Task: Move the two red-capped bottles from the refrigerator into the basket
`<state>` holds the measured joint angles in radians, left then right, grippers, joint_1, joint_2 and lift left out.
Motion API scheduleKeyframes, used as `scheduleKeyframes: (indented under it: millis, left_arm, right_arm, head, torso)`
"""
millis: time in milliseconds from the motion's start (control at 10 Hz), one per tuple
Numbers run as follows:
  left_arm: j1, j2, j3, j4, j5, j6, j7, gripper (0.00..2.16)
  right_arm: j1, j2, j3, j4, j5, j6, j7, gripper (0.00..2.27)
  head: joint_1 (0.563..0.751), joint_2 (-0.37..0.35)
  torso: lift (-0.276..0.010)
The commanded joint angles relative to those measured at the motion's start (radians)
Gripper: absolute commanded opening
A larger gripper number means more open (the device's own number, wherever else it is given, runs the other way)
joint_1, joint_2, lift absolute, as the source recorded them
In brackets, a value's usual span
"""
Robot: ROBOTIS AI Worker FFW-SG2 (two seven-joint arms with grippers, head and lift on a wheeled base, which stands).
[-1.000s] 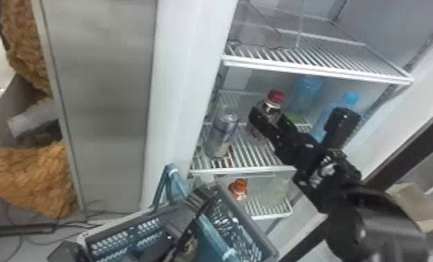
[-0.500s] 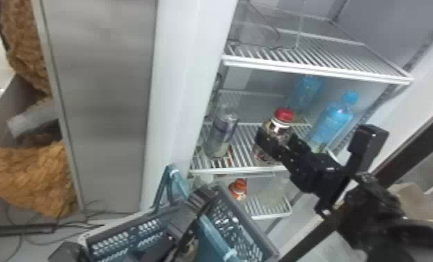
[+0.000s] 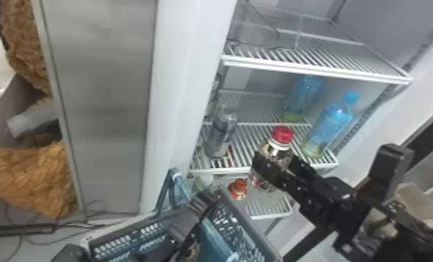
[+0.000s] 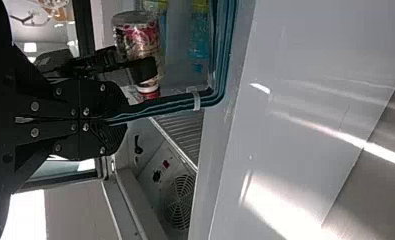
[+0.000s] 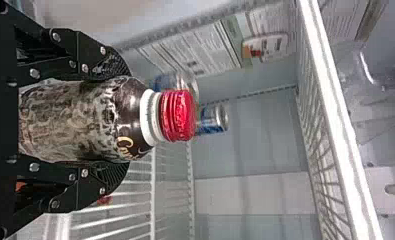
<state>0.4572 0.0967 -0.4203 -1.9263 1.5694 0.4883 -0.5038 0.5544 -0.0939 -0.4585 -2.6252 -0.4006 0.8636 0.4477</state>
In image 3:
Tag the brown fuzzy cloth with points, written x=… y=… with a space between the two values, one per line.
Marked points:
x=24 y=44
x=30 y=179

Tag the orange bottle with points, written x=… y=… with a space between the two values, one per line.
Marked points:
x=238 y=188

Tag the grey roll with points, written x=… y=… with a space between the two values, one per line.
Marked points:
x=33 y=119

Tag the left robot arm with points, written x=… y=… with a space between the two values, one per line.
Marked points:
x=187 y=227

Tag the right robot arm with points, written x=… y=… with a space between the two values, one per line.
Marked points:
x=421 y=241

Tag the black power strip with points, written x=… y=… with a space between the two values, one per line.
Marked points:
x=22 y=229

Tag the blue bottle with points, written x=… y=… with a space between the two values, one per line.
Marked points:
x=304 y=93
x=329 y=124

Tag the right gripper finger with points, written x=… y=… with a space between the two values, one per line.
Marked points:
x=271 y=170
x=304 y=168

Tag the blue basket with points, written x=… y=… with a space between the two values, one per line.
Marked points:
x=231 y=227

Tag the white fridge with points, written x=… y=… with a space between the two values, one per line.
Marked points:
x=110 y=91

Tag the clear bottle red cap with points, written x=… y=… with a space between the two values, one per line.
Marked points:
x=281 y=141

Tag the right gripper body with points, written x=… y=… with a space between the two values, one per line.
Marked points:
x=322 y=201

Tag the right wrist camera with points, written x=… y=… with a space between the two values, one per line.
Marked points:
x=390 y=168

